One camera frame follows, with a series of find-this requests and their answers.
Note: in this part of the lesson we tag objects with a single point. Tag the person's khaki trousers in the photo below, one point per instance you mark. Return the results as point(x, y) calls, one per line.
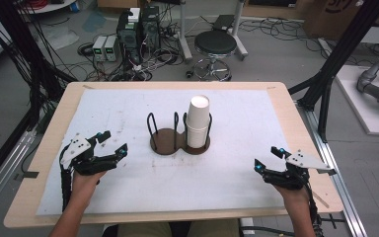
point(144, 230)

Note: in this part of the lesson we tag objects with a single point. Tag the cardboard box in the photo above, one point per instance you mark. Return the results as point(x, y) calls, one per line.
point(332, 19)

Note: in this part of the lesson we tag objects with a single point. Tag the white stand leg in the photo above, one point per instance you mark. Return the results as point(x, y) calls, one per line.
point(185, 33)
point(239, 33)

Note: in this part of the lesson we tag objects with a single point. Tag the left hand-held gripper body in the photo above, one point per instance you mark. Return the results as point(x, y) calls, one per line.
point(89, 166)

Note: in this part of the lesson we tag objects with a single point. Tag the white foam mat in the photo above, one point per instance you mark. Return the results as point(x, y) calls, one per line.
point(144, 184)

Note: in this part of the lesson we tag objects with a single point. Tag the black computer tower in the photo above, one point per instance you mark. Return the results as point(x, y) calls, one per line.
point(150, 28)
point(129, 39)

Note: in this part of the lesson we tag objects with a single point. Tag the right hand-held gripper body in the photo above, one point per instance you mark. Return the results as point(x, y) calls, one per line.
point(292, 177)

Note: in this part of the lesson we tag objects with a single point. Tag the black round stool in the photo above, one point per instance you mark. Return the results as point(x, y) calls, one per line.
point(215, 42)

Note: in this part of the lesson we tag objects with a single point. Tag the aluminium rail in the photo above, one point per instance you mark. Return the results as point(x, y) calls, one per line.
point(3, 177)
point(335, 171)

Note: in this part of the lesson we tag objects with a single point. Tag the person's right hand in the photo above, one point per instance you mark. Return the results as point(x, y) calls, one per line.
point(294, 195)

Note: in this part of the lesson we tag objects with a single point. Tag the teal floor sheet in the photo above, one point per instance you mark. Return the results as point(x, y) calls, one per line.
point(93, 21)

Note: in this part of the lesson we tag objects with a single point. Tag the grey power supply unit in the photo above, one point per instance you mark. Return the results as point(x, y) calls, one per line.
point(99, 47)
point(112, 48)

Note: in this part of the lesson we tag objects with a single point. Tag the long brown tape strip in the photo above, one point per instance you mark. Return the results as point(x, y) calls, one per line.
point(322, 200)

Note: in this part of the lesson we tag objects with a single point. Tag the white box on computer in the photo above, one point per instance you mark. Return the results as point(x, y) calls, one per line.
point(134, 15)

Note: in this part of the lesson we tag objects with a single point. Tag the person's left hand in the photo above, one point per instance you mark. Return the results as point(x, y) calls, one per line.
point(83, 184)

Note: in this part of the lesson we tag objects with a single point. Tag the black flat device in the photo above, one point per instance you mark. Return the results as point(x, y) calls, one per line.
point(223, 22)

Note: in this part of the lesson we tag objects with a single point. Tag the short brown tape piece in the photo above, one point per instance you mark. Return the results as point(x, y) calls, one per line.
point(88, 87)

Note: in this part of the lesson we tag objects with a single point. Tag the white platform board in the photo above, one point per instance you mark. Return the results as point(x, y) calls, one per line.
point(365, 112)

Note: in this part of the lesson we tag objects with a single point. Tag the grey tape piece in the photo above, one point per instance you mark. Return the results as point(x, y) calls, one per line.
point(333, 172)
point(26, 175)

